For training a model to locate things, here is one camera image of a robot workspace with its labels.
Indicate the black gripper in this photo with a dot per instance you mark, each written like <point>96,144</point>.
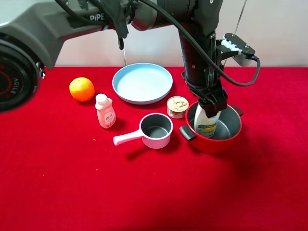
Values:
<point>202,80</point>

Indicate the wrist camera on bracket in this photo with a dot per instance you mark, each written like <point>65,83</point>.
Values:
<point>232,46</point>

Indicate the light blue plate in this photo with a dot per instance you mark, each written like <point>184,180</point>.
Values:
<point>142,83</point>

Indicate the red tablecloth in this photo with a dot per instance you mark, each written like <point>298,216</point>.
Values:
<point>60,171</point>

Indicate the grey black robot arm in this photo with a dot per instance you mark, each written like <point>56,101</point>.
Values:
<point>32,33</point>

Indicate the white shampoo bottle blue cap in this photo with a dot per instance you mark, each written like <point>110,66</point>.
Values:
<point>204,125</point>

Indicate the small tin can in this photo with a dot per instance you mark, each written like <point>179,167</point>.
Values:
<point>177,107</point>

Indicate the pink saucepan with handle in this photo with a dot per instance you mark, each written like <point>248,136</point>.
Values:
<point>154,129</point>

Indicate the small pink bottle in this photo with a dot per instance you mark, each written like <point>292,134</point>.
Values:
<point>105,112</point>

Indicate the orange fruit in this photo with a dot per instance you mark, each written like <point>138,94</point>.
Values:
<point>82,89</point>

